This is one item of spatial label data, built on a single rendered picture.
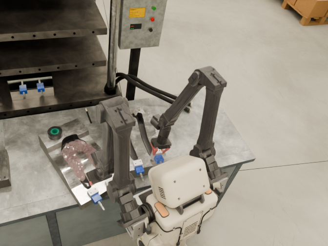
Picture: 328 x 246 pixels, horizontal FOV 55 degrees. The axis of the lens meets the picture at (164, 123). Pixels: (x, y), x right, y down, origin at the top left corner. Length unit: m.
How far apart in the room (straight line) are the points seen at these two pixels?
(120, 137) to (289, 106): 3.22
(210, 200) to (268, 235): 1.58
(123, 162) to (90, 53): 1.25
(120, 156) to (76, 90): 1.29
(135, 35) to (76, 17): 0.40
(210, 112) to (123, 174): 0.45
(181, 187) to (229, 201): 1.70
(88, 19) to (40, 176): 1.01
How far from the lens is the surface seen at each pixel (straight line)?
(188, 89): 1.41
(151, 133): 1.97
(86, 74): 2.49
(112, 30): 2.03
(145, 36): 2.28
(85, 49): 2.31
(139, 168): 1.79
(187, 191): 1.26
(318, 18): 6.29
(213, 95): 1.31
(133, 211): 1.28
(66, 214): 1.98
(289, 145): 3.62
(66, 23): 2.11
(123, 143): 1.09
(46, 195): 1.83
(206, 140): 1.42
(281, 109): 4.00
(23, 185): 1.88
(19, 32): 2.03
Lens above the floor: 2.38
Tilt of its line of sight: 47 degrees down
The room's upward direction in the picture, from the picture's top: 14 degrees clockwise
